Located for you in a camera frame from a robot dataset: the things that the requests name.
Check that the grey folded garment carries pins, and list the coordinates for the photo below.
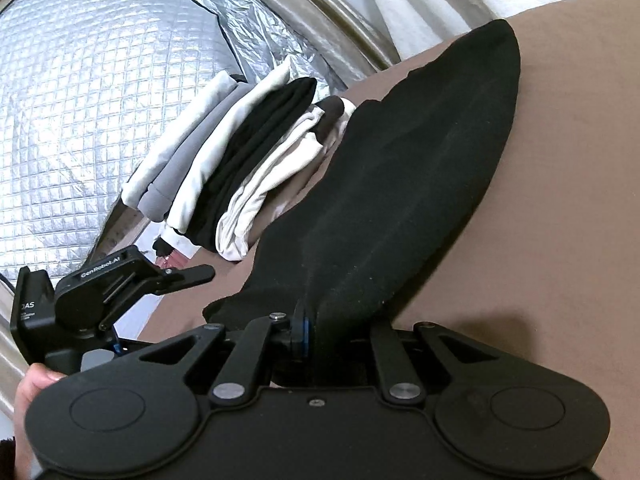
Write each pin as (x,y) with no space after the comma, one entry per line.
(186,170)

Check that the person's left hand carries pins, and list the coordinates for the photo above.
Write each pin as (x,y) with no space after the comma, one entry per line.
(37,400)

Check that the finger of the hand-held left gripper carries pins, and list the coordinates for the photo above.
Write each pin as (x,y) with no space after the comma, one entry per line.
(192,275)

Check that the cream folded garment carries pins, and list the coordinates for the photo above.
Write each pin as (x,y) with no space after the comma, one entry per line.
(265,195)

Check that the silver quilted foil cover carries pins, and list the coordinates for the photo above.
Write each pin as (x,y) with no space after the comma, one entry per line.
(75,85)

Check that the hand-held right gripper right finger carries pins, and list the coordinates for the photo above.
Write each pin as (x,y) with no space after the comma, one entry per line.
(395,360)

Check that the black folded garment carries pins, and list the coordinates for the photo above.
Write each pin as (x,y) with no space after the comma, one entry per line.
(250,160)

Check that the white garment with dark trim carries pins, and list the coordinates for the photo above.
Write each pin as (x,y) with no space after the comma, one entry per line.
(330,120)

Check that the metal bed rail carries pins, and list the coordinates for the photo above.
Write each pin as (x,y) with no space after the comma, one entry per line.
(325,0)

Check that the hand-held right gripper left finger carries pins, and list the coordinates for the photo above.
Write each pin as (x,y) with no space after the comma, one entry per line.
(302,334)

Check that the black garment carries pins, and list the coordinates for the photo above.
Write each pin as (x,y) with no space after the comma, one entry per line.
(400,160)
(250,160)

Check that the white folded garment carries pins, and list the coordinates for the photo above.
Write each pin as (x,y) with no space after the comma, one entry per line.
(220,150)
(167,147)

